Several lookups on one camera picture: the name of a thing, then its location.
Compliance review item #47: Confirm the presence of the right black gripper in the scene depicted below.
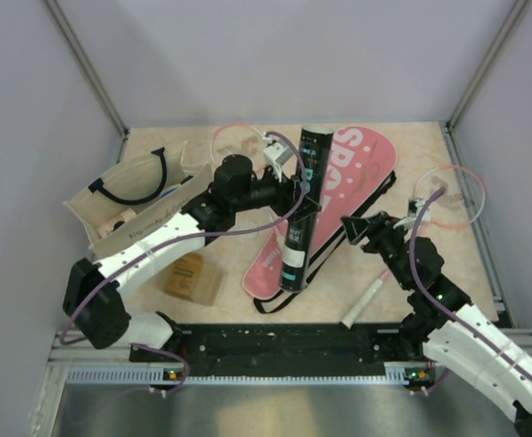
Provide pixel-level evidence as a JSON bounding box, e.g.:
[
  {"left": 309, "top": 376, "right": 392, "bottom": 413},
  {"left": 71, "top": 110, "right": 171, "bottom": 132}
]
[{"left": 341, "top": 211, "right": 413, "bottom": 290}]

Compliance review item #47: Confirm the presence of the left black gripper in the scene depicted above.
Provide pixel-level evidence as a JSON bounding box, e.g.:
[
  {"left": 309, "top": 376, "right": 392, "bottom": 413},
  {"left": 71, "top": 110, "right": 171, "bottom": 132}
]
[{"left": 231, "top": 162, "right": 320, "bottom": 223}]

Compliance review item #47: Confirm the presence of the black shuttlecock tube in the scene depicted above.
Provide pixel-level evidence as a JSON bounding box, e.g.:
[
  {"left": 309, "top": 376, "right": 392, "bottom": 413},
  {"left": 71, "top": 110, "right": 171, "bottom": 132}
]
[{"left": 280, "top": 125, "right": 333, "bottom": 293}]

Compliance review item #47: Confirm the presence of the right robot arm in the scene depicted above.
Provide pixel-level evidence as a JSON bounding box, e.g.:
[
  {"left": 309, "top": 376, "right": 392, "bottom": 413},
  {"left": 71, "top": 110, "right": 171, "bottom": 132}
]
[{"left": 342, "top": 211, "right": 532, "bottom": 436}]

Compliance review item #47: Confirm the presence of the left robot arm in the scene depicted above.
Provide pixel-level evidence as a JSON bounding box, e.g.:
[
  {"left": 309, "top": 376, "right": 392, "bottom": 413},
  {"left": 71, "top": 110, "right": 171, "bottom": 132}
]
[{"left": 63, "top": 153, "right": 327, "bottom": 361}]

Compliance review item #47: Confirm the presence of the left pink badminton racket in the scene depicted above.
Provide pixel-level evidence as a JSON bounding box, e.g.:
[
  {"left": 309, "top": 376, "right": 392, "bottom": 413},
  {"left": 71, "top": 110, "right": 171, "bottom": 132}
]
[{"left": 209, "top": 121, "right": 294, "bottom": 256}]

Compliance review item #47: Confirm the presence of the pink badminton racket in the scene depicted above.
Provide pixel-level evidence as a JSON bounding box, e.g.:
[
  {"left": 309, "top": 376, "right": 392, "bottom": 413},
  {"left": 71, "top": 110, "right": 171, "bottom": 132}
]
[
  {"left": 209, "top": 121, "right": 294, "bottom": 256},
  {"left": 368, "top": 165, "right": 486, "bottom": 321}
]

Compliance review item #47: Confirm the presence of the right pink badminton racket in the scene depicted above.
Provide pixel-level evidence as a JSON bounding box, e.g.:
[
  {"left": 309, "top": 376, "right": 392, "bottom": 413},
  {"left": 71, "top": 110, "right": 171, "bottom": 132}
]
[{"left": 368, "top": 165, "right": 486, "bottom": 321}]

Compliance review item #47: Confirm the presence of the white tube lid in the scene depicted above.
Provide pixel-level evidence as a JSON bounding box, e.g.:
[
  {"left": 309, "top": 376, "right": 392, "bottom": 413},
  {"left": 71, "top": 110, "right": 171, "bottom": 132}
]
[{"left": 238, "top": 220, "right": 259, "bottom": 239}]

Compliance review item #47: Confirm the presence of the pink racket cover bag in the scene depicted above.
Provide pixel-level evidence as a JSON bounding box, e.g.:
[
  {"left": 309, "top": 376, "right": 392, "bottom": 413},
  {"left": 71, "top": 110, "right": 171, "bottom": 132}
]
[{"left": 242, "top": 126, "right": 397, "bottom": 314}]

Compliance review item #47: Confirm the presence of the brown cardboard box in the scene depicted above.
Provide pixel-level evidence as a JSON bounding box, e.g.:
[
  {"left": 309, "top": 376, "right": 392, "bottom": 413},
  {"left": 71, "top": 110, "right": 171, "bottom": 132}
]
[{"left": 162, "top": 253, "right": 224, "bottom": 306}]

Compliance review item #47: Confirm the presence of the beige floral tote bag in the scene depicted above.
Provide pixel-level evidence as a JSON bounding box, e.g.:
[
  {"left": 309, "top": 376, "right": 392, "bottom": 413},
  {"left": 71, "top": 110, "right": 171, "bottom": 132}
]
[{"left": 64, "top": 142, "right": 213, "bottom": 259}]

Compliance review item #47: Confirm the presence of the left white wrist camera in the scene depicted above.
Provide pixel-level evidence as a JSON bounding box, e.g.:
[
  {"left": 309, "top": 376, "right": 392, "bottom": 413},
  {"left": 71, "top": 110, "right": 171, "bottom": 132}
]
[{"left": 262, "top": 135, "right": 294, "bottom": 168}]

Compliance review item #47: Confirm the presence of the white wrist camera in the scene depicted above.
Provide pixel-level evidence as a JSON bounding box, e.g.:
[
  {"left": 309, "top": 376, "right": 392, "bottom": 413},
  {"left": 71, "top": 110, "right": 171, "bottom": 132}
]
[
  {"left": 407, "top": 197, "right": 432, "bottom": 224},
  {"left": 262, "top": 135, "right": 294, "bottom": 168}
]

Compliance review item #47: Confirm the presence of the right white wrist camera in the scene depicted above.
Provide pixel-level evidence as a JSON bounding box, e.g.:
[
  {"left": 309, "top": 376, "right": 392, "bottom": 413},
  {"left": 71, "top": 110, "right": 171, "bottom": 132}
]
[{"left": 407, "top": 197, "right": 432, "bottom": 224}]

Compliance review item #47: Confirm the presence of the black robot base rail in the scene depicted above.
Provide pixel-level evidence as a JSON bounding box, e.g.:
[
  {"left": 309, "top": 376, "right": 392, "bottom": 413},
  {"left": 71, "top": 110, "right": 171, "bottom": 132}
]
[{"left": 163, "top": 323, "right": 434, "bottom": 378}]

